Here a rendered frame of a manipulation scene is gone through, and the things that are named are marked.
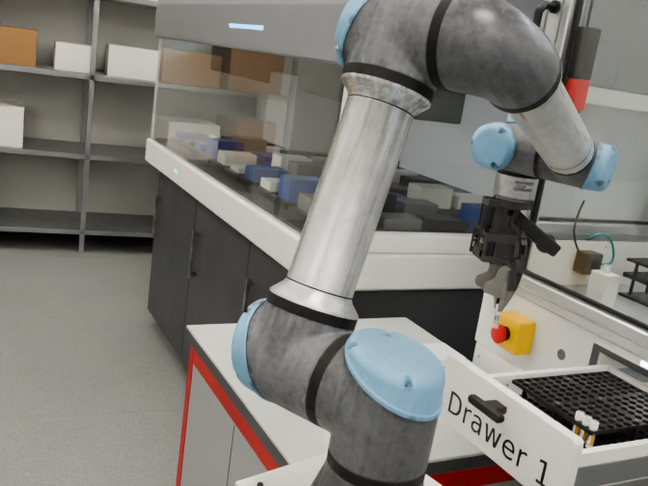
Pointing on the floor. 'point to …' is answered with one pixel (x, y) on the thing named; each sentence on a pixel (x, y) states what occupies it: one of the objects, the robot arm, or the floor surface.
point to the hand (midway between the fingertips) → (502, 304)
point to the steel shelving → (38, 218)
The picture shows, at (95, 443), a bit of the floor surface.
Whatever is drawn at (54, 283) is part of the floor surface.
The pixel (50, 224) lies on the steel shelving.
